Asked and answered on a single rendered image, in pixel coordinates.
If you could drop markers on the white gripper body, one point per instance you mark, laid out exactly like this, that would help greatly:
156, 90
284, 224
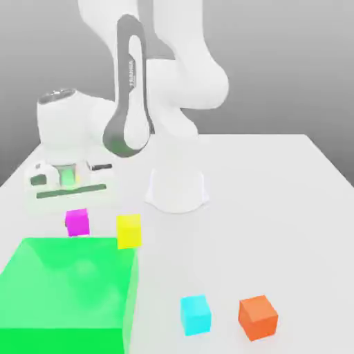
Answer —
72, 200

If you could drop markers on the small magenta cube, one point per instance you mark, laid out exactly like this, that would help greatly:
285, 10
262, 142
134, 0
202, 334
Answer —
77, 222

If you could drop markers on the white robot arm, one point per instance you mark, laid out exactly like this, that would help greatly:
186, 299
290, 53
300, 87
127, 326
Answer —
177, 83

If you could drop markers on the small yellow cube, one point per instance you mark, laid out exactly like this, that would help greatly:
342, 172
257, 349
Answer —
128, 231

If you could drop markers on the small cyan cube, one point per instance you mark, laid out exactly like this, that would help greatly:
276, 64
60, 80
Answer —
195, 315

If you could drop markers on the small orange cube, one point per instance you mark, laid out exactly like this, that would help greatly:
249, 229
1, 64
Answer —
257, 318

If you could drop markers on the large green box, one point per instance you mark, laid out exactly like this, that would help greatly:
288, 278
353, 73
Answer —
63, 293

